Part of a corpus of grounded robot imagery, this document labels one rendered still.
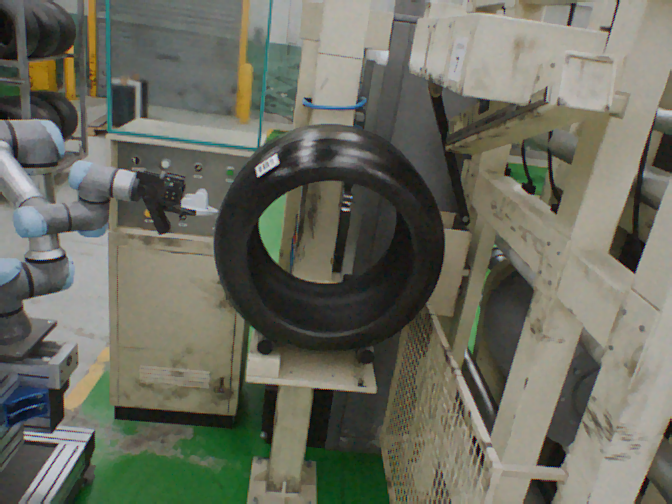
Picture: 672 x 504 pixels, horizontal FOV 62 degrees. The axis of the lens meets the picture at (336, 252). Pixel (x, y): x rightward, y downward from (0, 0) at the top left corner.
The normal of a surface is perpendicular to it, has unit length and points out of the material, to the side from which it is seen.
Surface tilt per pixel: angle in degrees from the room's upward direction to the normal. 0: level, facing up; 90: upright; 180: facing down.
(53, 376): 90
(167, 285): 90
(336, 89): 90
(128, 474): 0
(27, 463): 0
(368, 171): 80
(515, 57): 90
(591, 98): 72
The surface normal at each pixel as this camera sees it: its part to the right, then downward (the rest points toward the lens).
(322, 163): 0.03, 0.19
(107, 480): 0.14, -0.92
